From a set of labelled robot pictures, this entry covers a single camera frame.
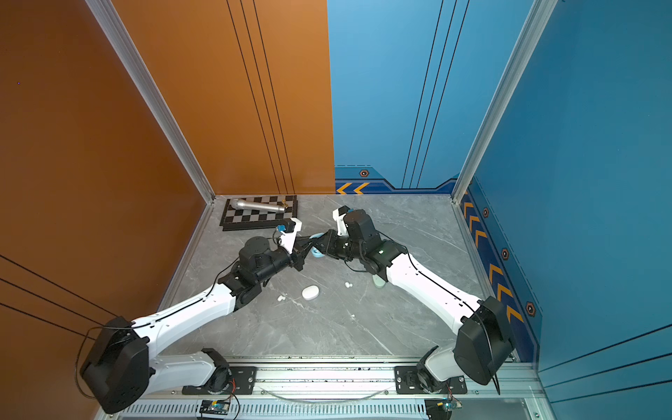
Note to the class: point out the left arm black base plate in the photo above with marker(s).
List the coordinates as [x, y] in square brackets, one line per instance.
[237, 380]

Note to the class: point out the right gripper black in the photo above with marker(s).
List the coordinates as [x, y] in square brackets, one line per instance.
[330, 247]

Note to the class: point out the mint green earbud charging case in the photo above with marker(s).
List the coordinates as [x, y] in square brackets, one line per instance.
[379, 282]

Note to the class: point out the right green circuit board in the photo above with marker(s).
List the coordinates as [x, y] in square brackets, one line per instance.
[441, 409]

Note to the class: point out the blue earbud charging case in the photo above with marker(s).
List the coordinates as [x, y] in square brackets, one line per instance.
[316, 253]

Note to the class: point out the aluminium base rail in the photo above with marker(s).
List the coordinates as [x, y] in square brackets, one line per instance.
[350, 388]

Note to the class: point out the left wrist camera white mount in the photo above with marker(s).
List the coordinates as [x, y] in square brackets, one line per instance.
[288, 230]

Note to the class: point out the left aluminium corner post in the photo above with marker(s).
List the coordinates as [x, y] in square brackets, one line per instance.
[108, 19]

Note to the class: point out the green circuit board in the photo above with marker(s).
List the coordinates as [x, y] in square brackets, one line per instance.
[441, 409]
[214, 409]

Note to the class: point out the silver microphone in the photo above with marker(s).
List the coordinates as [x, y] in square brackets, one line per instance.
[242, 204]

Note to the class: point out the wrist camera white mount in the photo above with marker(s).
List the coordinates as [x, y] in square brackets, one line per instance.
[338, 215]
[288, 230]

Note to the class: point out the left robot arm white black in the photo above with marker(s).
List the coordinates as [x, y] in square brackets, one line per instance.
[118, 369]

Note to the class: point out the black white chessboard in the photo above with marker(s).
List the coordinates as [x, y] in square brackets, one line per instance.
[238, 220]

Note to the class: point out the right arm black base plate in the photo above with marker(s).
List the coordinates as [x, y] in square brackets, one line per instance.
[410, 380]

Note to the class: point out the white earbud charging case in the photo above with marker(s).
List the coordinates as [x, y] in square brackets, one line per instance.
[311, 292]

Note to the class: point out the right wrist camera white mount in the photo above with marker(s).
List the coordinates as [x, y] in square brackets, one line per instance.
[338, 215]

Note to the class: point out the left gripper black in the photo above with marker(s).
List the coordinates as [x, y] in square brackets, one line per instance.
[297, 255]

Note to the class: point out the left green circuit board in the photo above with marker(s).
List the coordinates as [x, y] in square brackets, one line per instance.
[214, 409]

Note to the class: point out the aluminium corner post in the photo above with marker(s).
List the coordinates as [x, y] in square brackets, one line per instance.
[526, 44]
[108, 19]

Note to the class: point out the right aluminium corner post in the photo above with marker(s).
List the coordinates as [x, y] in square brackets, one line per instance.
[526, 44]

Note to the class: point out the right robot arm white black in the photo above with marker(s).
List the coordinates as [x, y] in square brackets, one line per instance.
[484, 336]

